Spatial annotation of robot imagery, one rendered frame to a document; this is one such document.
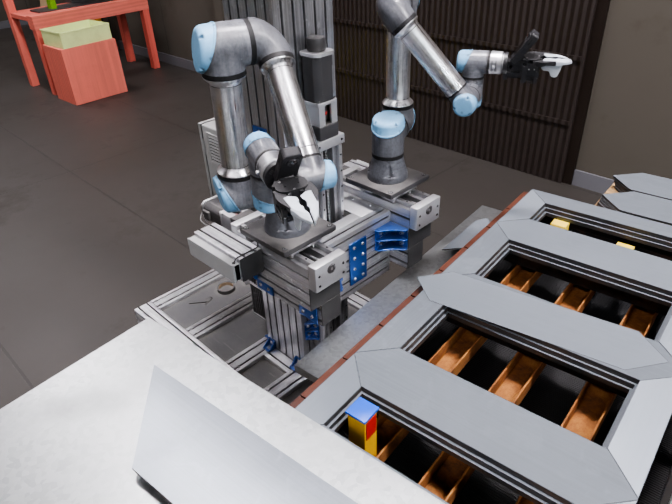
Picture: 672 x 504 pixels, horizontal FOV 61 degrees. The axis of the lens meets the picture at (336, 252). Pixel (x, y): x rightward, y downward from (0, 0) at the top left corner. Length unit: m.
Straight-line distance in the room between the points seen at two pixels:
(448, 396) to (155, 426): 0.71
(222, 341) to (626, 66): 3.08
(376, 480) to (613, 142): 3.63
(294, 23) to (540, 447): 1.36
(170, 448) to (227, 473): 0.13
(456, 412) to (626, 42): 3.21
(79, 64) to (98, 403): 5.97
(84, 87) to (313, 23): 5.42
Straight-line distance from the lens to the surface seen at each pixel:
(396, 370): 1.56
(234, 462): 1.13
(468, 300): 1.81
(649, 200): 2.60
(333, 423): 1.47
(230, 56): 1.53
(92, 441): 1.29
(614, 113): 4.38
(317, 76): 1.84
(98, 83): 7.21
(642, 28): 4.23
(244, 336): 2.71
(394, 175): 2.08
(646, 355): 1.77
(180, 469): 1.15
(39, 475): 1.28
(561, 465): 1.43
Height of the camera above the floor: 1.96
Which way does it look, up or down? 33 degrees down
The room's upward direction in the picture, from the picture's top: 3 degrees counter-clockwise
